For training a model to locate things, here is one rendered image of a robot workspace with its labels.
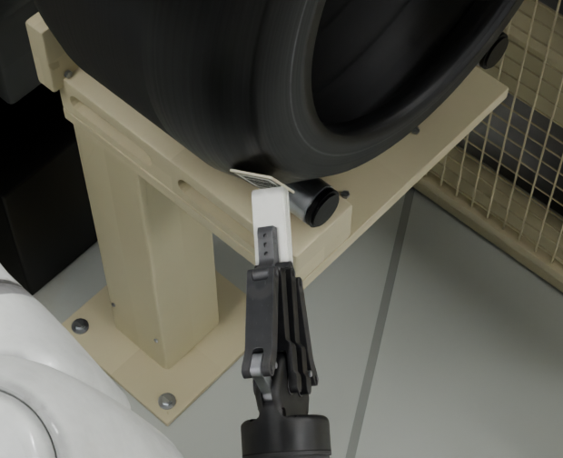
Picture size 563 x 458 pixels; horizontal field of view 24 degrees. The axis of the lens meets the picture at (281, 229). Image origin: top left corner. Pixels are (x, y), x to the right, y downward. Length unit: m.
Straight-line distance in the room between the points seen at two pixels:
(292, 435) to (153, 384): 1.14
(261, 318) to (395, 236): 1.30
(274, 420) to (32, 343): 0.55
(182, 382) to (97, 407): 1.68
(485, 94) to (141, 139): 0.40
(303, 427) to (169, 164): 0.41
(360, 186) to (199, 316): 0.79
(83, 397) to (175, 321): 1.60
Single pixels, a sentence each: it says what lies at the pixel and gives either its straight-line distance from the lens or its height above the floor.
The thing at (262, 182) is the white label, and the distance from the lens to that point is 1.16.
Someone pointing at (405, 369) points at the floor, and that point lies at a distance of 2.25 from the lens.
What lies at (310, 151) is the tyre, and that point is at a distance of 1.16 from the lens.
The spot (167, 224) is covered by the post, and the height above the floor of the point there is 0.41.
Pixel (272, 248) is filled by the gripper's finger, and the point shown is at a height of 1.03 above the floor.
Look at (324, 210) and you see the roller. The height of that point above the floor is 0.90.
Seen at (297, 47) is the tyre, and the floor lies 1.21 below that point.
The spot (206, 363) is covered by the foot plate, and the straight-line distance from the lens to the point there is 2.23.
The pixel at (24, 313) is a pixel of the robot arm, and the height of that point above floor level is 1.48.
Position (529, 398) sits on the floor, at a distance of 2.25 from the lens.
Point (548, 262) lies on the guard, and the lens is 2.01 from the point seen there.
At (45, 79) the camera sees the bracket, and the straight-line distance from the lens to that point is 1.48.
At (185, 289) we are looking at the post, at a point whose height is 0.20.
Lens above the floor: 1.98
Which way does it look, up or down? 56 degrees down
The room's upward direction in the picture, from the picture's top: straight up
